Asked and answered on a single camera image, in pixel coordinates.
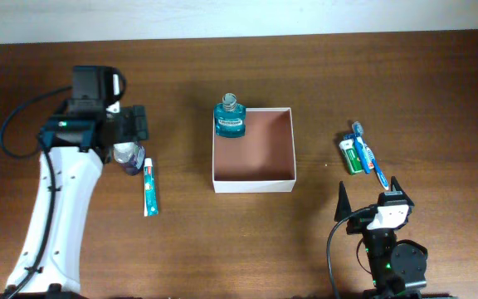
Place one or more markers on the white cardboard box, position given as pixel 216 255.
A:
pixel 261 161

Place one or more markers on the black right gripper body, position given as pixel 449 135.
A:
pixel 376 240

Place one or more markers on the green Dettol soap bar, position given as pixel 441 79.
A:
pixel 352 158

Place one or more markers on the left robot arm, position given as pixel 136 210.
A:
pixel 86 132

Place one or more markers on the clear pump soap bottle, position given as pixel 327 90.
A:
pixel 130 156

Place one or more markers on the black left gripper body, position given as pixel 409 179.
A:
pixel 129 128

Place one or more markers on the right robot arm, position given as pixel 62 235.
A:
pixel 397 266

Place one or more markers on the blue white toothbrush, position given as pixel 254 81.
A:
pixel 358 128

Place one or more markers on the teal mouthwash bottle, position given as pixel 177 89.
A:
pixel 229 117

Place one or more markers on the teal toothpaste tube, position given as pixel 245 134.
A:
pixel 151 206

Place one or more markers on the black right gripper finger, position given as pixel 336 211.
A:
pixel 396 187
pixel 343 208

